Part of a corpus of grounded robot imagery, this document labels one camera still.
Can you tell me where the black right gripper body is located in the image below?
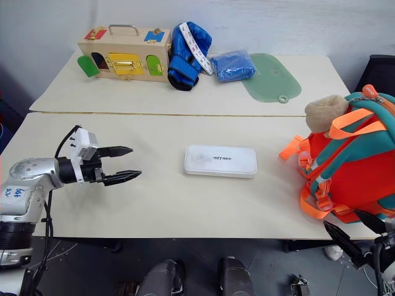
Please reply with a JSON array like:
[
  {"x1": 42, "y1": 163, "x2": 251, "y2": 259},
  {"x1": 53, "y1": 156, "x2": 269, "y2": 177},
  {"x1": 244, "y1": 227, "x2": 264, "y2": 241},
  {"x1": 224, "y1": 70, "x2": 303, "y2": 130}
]
[{"x1": 350, "y1": 232, "x2": 395, "y2": 272}]

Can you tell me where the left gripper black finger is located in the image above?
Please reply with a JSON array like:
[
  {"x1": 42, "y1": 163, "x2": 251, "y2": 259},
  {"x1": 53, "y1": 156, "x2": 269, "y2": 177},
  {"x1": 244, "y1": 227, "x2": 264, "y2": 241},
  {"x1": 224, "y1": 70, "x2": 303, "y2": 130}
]
[
  {"x1": 96, "y1": 146, "x2": 134, "y2": 159},
  {"x1": 102, "y1": 170, "x2": 143, "y2": 187}
]

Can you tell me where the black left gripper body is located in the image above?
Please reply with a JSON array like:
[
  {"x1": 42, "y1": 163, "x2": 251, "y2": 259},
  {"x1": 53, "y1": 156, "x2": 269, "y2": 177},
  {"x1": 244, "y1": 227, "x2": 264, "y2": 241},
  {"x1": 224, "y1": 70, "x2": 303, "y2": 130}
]
[{"x1": 81, "y1": 147, "x2": 106, "y2": 185}]

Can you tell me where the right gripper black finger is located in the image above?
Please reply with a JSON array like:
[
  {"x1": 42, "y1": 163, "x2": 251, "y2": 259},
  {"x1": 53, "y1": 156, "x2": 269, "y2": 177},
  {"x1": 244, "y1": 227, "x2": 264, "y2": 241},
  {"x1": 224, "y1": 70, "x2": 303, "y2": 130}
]
[
  {"x1": 323, "y1": 220, "x2": 367, "y2": 266},
  {"x1": 354, "y1": 209, "x2": 387, "y2": 236}
]

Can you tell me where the orange and teal backpack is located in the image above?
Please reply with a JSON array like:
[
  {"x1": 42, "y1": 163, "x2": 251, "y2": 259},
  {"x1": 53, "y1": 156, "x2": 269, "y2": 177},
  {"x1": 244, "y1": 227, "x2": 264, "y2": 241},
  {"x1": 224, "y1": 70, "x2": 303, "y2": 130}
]
[{"x1": 279, "y1": 84, "x2": 395, "y2": 224}]

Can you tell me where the white rectangular case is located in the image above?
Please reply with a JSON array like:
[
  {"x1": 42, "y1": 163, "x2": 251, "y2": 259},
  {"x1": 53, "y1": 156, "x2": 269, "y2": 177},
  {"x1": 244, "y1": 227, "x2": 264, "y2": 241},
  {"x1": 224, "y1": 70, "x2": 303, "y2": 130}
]
[{"x1": 183, "y1": 144, "x2": 258, "y2": 179}]

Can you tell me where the white object on floor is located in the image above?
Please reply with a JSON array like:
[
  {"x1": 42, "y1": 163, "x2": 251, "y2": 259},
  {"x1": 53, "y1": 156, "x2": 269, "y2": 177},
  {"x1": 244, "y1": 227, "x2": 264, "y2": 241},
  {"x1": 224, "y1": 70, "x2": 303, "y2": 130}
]
[{"x1": 323, "y1": 244, "x2": 344, "y2": 261}]

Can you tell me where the small metal floor fitting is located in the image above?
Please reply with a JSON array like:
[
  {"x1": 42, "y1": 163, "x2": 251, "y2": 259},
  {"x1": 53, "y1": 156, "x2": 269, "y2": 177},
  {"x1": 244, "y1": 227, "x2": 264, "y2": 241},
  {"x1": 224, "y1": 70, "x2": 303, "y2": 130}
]
[{"x1": 289, "y1": 274, "x2": 310, "y2": 296}]

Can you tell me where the wooden lock activity box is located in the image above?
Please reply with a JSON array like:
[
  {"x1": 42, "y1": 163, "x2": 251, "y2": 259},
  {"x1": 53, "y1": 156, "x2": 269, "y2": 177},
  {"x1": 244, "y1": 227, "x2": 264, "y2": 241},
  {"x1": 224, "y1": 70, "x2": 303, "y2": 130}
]
[{"x1": 77, "y1": 24, "x2": 172, "y2": 84}]

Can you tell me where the dark blue object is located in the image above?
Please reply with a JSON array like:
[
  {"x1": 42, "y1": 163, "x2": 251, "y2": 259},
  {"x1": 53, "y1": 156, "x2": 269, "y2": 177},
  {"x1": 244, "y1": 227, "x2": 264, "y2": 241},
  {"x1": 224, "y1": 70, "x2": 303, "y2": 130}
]
[{"x1": 0, "y1": 91, "x2": 26, "y2": 155}]

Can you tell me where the dark rounded shape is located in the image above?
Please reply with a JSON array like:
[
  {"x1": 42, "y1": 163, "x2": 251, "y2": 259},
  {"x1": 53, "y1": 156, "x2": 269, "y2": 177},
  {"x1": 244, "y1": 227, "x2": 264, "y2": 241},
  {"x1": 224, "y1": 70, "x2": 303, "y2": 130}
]
[
  {"x1": 135, "y1": 258, "x2": 187, "y2": 296},
  {"x1": 217, "y1": 256, "x2": 257, "y2": 296}
]

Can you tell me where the beige plush toy pendant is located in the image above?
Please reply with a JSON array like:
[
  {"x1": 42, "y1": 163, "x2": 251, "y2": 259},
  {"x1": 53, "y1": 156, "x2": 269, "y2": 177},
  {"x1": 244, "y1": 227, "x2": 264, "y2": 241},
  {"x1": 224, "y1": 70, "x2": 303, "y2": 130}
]
[{"x1": 304, "y1": 94, "x2": 351, "y2": 138}]

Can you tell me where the blue boxing glove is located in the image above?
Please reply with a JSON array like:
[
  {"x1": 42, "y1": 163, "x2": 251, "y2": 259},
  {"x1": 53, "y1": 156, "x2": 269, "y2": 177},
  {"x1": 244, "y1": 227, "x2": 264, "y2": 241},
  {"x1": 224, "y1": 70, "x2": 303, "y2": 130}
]
[{"x1": 167, "y1": 21, "x2": 213, "y2": 92}]

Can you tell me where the white measuring tape strip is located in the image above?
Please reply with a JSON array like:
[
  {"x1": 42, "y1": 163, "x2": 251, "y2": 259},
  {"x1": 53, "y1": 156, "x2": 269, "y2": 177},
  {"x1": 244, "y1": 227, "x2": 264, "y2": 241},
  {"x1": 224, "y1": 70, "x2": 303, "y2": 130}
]
[{"x1": 178, "y1": 22, "x2": 215, "y2": 76}]

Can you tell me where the blue plastic-wrapped bundle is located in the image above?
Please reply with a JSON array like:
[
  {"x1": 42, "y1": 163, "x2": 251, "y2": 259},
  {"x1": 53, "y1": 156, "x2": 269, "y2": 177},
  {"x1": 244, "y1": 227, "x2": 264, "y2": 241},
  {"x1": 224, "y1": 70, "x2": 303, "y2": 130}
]
[{"x1": 209, "y1": 49, "x2": 256, "y2": 83}]

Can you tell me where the black chair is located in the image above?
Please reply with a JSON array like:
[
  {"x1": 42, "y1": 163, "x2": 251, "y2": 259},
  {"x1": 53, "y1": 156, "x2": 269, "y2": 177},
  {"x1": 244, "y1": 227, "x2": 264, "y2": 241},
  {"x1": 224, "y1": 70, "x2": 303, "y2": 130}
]
[{"x1": 354, "y1": 54, "x2": 395, "y2": 94}]

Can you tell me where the green silicone mat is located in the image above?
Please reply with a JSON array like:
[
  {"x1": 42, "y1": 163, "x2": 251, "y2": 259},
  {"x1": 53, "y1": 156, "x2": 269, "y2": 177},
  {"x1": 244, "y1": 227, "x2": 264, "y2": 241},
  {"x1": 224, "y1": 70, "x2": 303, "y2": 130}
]
[{"x1": 242, "y1": 53, "x2": 302, "y2": 104}]

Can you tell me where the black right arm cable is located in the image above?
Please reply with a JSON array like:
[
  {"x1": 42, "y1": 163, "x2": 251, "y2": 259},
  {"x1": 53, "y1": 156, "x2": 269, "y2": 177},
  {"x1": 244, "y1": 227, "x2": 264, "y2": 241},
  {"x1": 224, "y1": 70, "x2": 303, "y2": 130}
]
[{"x1": 372, "y1": 242, "x2": 386, "y2": 287}]

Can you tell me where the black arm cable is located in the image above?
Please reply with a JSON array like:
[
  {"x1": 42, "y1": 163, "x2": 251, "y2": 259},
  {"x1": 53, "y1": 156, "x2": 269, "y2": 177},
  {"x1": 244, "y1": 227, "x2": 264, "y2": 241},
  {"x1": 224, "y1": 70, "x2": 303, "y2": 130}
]
[
  {"x1": 27, "y1": 125, "x2": 83, "y2": 296},
  {"x1": 372, "y1": 242, "x2": 386, "y2": 287}
]

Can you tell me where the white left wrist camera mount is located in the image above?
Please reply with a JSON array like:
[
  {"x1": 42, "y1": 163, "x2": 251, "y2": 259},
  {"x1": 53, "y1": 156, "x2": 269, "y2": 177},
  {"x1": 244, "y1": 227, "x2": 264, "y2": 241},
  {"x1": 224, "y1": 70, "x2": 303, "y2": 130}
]
[{"x1": 68, "y1": 125, "x2": 99, "y2": 186}]

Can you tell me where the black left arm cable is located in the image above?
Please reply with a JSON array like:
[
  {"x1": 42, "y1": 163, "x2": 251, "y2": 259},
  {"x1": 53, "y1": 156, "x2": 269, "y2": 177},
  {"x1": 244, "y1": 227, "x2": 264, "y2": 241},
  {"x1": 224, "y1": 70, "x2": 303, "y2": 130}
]
[{"x1": 27, "y1": 125, "x2": 83, "y2": 296}]

